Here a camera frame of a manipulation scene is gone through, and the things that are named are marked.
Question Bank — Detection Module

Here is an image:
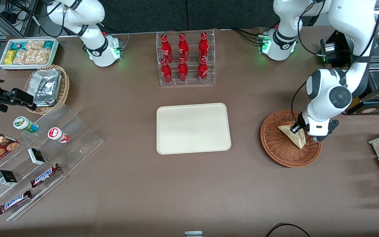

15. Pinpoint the triangular sandwich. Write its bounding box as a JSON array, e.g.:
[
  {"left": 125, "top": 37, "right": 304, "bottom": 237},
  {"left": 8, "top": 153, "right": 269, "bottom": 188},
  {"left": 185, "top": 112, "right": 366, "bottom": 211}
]
[{"left": 278, "top": 122, "right": 306, "bottom": 149}]

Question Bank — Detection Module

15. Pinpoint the brown wicker basket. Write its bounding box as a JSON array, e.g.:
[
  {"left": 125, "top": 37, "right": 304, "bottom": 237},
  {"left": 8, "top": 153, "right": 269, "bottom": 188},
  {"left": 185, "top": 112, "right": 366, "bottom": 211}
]
[{"left": 260, "top": 110, "right": 322, "bottom": 168}]

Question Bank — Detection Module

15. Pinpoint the light wicker basket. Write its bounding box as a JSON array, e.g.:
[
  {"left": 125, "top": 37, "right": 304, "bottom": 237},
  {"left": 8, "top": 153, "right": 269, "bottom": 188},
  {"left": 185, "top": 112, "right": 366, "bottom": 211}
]
[{"left": 24, "top": 65, "right": 70, "bottom": 115}]

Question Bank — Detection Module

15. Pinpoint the cream plastic tray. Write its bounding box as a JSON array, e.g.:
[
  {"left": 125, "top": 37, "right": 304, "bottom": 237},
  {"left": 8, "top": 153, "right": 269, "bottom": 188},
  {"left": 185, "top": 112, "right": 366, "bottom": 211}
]
[{"left": 156, "top": 103, "right": 232, "bottom": 155}]

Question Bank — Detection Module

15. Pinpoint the green lid jar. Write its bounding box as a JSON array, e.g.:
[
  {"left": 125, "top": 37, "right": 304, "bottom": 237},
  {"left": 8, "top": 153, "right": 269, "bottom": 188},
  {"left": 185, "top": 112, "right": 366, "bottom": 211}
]
[{"left": 13, "top": 116, "right": 39, "bottom": 133}]

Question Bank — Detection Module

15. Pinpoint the silver foil packet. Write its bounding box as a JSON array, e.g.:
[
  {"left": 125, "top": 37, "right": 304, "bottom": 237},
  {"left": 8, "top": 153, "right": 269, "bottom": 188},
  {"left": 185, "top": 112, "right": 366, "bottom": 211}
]
[{"left": 32, "top": 69, "right": 62, "bottom": 107}]

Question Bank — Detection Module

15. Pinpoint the white plastic snack bin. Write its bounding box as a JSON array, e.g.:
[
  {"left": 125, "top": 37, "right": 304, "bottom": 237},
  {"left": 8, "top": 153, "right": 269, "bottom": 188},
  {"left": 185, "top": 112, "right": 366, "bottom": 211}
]
[{"left": 0, "top": 39, "right": 59, "bottom": 70}]

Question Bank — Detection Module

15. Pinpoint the clear cracker bag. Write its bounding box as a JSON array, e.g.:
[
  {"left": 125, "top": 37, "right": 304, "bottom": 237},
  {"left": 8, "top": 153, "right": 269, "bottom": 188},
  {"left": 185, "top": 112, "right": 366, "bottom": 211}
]
[
  {"left": 25, "top": 40, "right": 45, "bottom": 50},
  {"left": 13, "top": 49, "right": 32, "bottom": 65},
  {"left": 32, "top": 49, "right": 52, "bottom": 65}
]

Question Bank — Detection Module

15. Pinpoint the red lid jar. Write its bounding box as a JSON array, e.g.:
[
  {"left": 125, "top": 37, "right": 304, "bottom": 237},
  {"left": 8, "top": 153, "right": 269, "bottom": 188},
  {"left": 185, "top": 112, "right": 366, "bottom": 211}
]
[{"left": 48, "top": 127, "right": 70, "bottom": 144}]

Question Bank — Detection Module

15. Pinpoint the small black box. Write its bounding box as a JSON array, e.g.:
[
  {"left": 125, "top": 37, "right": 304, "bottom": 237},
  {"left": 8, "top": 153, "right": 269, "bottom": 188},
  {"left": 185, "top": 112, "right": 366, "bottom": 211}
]
[
  {"left": 28, "top": 148, "right": 46, "bottom": 166},
  {"left": 0, "top": 170, "right": 18, "bottom": 186}
]

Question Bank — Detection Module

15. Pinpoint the clear acrylic stepped shelf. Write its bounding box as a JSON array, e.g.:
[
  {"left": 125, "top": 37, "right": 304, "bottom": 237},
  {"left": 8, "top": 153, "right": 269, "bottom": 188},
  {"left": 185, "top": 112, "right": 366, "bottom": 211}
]
[{"left": 0, "top": 104, "right": 104, "bottom": 222}]

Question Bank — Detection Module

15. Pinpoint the Snickers chocolate bar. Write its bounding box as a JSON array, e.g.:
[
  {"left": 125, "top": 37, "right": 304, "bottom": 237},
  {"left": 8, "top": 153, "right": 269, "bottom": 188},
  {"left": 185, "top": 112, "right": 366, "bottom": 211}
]
[
  {"left": 0, "top": 190, "right": 33, "bottom": 215},
  {"left": 30, "top": 163, "right": 61, "bottom": 188}
]

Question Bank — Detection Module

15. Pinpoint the black food warmer cabinet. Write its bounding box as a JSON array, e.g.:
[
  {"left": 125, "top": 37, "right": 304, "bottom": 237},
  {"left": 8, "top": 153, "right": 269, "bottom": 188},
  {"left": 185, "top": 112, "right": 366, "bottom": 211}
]
[{"left": 319, "top": 0, "right": 379, "bottom": 116}]

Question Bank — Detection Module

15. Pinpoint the red cola bottle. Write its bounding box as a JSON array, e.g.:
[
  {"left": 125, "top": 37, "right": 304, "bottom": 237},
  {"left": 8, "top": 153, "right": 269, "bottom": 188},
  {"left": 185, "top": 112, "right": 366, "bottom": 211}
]
[
  {"left": 161, "top": 35, "right": 173, "bottom": 63},
  {"left": 161, "top": 59, "right": 173, "bottom": 83},
  {"left": 178, "top": 58, "right": 189, "bottom": 82},
  {"left": 199, "top": 32, "right": 209, "bottom": 61},
  {"left": 198, "top": 57, "right": 209, "bottom": 83},
  {"left": 178, "top": 33, "right": 189, "bottom": 62}
]

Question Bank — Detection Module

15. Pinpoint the clear acrylic bottle rack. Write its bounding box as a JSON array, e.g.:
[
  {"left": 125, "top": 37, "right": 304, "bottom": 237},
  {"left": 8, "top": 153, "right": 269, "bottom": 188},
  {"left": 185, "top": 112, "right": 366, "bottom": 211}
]
[{"left": 156, "top": 30, "right": 215, "bottom": 87}]

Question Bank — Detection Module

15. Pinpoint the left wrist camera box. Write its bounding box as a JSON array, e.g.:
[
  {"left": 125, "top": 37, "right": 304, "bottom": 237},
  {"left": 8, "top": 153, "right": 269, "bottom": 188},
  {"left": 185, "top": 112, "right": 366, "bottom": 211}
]
[{"left": 313, "top": 119, "right": 340, "bottom": 143}]

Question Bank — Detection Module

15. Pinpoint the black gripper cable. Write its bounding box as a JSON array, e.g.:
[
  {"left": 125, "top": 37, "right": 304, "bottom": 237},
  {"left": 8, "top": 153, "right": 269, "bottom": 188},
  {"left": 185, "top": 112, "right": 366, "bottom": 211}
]
[{"left": 291, "top": 81, "right": 308, "bottom": 125}]

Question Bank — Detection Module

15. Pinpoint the aluminium frame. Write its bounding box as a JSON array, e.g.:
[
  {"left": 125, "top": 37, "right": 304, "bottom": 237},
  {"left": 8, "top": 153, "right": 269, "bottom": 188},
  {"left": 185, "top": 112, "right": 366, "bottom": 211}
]
[{"left": 0, "top": 0, "right": 40, "bottom": 38}]

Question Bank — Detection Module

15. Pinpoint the black floor cable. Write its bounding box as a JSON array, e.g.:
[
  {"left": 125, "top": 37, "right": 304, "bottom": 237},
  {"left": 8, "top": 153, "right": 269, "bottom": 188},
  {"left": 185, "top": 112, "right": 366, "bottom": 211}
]
[{"left": 265, "top": 223, "right": 312, "bottom": 237}]

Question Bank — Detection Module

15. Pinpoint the black base cable bundle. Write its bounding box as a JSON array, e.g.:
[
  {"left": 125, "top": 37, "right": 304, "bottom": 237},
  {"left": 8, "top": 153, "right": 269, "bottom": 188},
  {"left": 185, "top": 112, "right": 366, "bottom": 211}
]
[{"left": 232, "top": 28, "right": 263, "bottom": 45}]

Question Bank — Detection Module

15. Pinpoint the thin grey base cable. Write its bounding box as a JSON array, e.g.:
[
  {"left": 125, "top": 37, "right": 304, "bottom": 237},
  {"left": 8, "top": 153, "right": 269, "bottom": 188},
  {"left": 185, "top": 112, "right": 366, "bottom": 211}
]
[{"left": 120, "top": 32, "right": 130, "bottom": 50}]

